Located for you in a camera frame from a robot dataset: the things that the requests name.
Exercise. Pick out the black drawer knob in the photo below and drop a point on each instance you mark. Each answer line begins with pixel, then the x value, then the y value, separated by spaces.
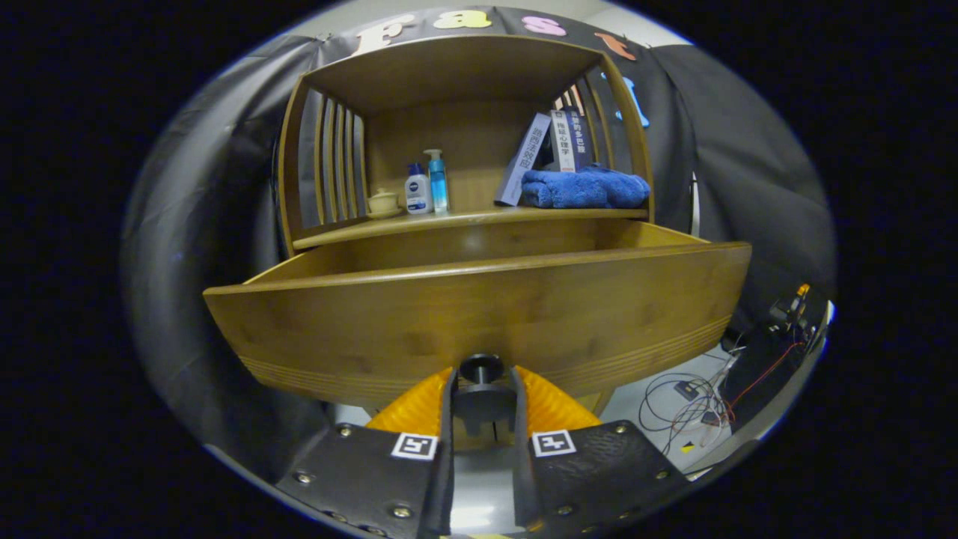
pixel 481 393

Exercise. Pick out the wooden cabinet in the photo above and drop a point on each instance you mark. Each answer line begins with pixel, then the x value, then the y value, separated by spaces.
pixel 464 75

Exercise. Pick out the black and orange device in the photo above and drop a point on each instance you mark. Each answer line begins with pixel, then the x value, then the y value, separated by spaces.
pixel 793 307

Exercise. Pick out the wooden drawer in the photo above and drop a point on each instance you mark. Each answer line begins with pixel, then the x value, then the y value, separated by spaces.
pixel 486 314

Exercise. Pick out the white spine book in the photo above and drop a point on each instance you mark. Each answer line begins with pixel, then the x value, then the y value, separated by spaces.
pixel 563 142

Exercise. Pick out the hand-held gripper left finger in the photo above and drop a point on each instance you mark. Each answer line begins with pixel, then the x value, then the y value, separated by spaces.
pixel 445 479

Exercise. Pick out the clear blue pump bottle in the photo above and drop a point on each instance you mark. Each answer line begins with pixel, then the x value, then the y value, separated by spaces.
pixel 438 183

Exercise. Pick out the dark blue book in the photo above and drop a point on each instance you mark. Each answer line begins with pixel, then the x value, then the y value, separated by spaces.
pixel 580 138

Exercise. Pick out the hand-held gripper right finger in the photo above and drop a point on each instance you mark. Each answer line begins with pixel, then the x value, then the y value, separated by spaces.
pixel 522 479

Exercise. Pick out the white pump bottle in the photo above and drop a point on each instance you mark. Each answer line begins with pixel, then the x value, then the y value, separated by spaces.
pixel 418 193

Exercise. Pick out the wooden countertop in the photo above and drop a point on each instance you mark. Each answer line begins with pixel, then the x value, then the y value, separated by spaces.
pixel 479 217

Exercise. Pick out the beige lidded teacup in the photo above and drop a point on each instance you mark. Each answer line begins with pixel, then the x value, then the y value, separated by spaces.
pixel 383 202

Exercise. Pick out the grey leaning book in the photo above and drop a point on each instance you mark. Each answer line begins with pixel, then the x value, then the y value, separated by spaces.
pixel 525 157

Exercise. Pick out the blue folded towel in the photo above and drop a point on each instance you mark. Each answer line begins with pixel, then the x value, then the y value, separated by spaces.
pixel 587 189

